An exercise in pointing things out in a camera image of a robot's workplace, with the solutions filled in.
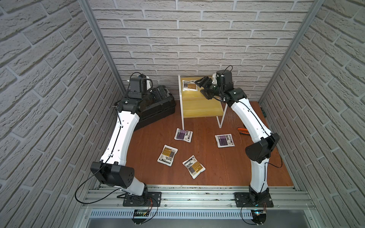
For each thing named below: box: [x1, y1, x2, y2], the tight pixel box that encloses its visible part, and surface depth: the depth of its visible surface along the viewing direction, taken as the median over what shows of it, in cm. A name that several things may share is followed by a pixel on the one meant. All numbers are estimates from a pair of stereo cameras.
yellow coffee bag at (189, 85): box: [182, 79, 198, 92], surface depth 81 cm
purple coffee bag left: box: [173, 127, 194, 143], surface depth 100 cm
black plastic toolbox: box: [134, 85, 177, 132], surface depth 99 cm
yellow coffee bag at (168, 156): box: [156, 144, 179, 167], surface depth 90 cm
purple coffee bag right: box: [214, 133, 236, 149], surface depth 97 cm
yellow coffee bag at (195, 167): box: [182, 154, 207, 180], surface depth 86 cm
